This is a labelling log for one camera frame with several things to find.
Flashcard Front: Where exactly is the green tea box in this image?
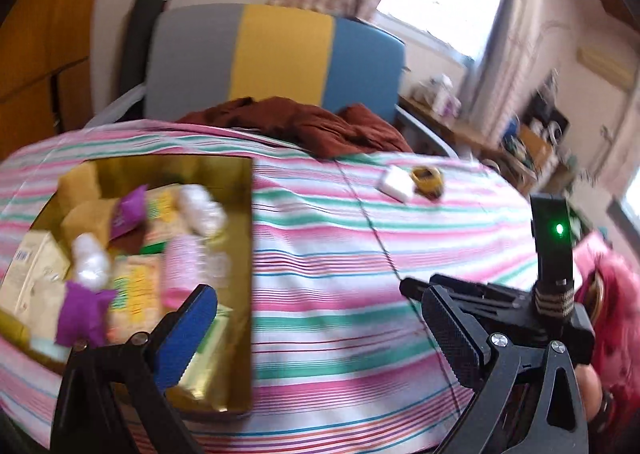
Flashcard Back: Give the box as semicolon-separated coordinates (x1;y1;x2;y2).
178;304;233;401

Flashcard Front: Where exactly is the purple snack packet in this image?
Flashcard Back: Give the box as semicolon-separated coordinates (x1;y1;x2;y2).
110;185;146;240
55;281;117;347

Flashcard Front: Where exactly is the yellow sock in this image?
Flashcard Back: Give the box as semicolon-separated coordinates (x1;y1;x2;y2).
410;166;445;200

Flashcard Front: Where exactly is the white foam sponge block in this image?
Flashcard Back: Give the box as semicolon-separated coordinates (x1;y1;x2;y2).
376;166;414;203

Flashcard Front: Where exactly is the yellow cracker packet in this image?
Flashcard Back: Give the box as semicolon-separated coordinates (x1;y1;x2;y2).
106;255;163;344

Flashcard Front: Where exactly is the beige cardboard box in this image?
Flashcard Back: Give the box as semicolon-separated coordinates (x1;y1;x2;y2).
1;231;70;324

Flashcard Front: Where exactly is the yellow sponge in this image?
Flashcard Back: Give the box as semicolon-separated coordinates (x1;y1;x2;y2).
61;198;119;247
56;162;102;216

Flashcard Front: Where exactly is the white plastic bag ball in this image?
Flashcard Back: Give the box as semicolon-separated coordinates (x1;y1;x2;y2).
177;184;227;237

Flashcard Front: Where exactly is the person right hand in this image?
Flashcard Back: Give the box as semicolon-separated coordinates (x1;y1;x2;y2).
575;364;603;422

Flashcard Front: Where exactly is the striped pink green bedsheet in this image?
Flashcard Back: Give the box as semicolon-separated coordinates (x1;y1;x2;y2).
1;120;537;453

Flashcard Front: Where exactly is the wooden desk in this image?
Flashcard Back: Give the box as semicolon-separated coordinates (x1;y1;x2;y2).
393;96;501;160

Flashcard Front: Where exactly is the gold metal tin box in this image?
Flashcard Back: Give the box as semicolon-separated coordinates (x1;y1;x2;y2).
1;155;253;420

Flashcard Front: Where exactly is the white box on desk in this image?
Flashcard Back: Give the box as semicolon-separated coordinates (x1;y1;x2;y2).
432;74;461;118

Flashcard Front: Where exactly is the dark red blanket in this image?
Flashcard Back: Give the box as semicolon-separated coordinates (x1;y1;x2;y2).
179;96;411;159

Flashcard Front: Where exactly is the right side curtain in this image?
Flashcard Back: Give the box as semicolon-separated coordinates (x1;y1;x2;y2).
469;0;570;145

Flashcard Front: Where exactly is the wooden wardrobe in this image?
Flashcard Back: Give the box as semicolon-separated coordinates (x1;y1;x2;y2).
1;0;94;158

